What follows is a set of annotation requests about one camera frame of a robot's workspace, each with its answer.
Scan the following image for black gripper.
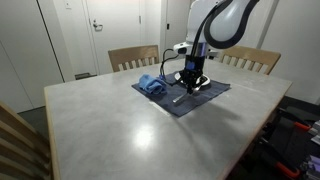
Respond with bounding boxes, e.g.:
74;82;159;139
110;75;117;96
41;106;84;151
179;55;207;96

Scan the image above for silver metal fork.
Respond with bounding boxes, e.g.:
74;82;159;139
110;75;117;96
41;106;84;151
172;84;203;104

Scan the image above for round white plate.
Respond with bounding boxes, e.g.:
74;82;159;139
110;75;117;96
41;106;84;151
174;71;212;92

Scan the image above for dark blue cloth placemat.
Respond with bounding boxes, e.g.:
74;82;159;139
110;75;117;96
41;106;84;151
131;70;232;118

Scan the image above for crumpled light blue cloth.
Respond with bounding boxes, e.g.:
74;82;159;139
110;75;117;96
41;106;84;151
138;73;168;96

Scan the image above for wooden slat-back chair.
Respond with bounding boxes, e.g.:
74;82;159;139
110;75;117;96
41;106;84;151
107;44;161;73
0;100;54;180
213;45;282;76

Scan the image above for plain white door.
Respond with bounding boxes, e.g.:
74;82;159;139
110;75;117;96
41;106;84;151
165;0;192;61

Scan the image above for white door with lever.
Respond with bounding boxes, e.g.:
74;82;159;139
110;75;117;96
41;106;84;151
84;0;143;76

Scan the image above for silver metal blocks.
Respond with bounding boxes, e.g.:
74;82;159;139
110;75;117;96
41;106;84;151
308;119;320;145

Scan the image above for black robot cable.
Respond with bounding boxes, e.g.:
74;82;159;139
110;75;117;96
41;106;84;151
159;48;188;87

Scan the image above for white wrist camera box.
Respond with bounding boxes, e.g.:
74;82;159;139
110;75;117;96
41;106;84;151
172;41;190;55

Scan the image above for silver door lever handle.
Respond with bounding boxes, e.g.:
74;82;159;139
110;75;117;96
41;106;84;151
92;19;104;33

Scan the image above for black clamp orange handle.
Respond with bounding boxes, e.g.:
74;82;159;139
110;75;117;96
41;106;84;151
258;134;302;180
279;108;313;132

